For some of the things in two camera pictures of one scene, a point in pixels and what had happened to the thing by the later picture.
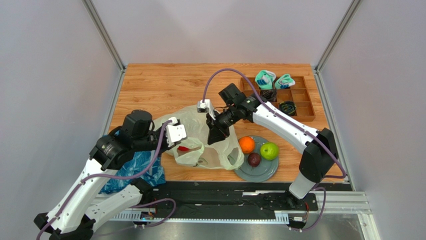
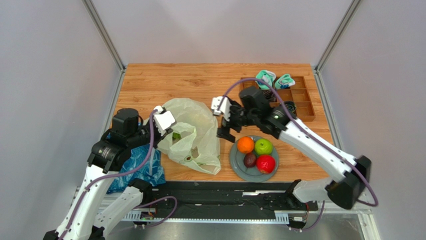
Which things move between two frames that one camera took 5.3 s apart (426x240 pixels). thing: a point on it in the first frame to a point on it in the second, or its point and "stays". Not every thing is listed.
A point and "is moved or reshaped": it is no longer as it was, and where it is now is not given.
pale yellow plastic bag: (197, 151) is moved or reshaped
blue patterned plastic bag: (155, 175) stays
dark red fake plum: (254, 159) is moved or reshaped
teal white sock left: (265, 79) stays
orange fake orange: (247, 144) stays
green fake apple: (269, 151) is moved or reshaped
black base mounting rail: (232, 197) stays
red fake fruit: (183, 148) to (265, 164)
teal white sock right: (284, 81) stays
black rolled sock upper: (270, 95) stays
